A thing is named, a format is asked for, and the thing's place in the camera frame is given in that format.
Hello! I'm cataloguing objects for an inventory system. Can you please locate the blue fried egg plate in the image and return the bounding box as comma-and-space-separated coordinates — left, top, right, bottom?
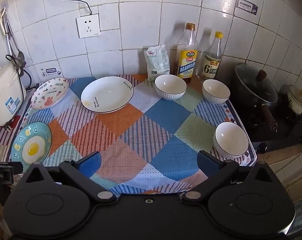
11, 122, 52, 171

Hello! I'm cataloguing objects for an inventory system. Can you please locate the black gas stove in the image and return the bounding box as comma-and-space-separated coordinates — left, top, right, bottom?
231, 87, 302, 154

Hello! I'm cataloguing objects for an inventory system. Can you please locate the black wok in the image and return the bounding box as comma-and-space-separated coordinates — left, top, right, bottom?
231, 66, 278, 131

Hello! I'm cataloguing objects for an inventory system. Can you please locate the purple white wall sticker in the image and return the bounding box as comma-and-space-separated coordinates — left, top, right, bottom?
236, 0, 259, 16

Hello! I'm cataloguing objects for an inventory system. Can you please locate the checked colourful tablecloth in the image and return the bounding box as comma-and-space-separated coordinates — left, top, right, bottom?
0, 74, 258, 196

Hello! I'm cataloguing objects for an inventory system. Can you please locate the white wall socket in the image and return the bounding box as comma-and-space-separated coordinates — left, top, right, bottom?
76, 13, 101, 39

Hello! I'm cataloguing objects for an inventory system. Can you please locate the hanging metal utensil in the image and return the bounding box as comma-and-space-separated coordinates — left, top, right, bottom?
4, 15, 26, 64

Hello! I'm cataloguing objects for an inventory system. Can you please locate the yellow label cooking wine bottle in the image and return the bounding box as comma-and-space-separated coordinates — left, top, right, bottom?
175, 23, 199, 84

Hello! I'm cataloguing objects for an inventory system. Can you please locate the glass wok lid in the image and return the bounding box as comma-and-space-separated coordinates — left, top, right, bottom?
234, 63, 279, 104

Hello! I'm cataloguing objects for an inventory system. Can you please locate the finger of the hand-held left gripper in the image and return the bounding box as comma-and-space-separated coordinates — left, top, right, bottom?
8, 162, 24, 174

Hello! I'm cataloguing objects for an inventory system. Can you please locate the white enamel pot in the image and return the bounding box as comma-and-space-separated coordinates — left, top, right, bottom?
287, 85, 302, 120

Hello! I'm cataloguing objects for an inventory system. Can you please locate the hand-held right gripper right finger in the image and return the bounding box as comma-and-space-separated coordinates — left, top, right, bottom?
182, 150, 276, 204

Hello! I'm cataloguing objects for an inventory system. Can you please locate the large white black-rimmed plate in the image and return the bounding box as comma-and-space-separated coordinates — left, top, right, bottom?
80, 77, 135, 113

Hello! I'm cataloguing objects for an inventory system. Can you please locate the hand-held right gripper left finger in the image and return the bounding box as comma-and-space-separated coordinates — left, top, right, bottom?
25, 152, 116, 204

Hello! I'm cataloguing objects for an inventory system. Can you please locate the white rice cooker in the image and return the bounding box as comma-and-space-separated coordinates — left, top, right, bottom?
0, 64, 27, 127

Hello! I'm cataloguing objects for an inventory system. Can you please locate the white salt bag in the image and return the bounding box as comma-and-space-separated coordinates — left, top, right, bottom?
144, 44, 171, 82

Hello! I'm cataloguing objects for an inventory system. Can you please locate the black rice cooker cable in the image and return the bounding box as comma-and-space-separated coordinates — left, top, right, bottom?
5, 54, 32, 90

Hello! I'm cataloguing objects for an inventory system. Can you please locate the rabbit print oval plate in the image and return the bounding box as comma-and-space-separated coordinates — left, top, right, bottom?
31, 78, 69, 110

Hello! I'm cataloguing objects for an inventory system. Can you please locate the white ribbed bowl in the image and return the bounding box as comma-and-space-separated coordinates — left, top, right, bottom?
213, 122, 249, 159
154, 74, 187, 101
202, 79, 231, 105

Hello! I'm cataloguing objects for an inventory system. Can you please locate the yellow cap vinegar bottle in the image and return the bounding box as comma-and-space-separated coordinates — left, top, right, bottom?
200, 31, 224, 80

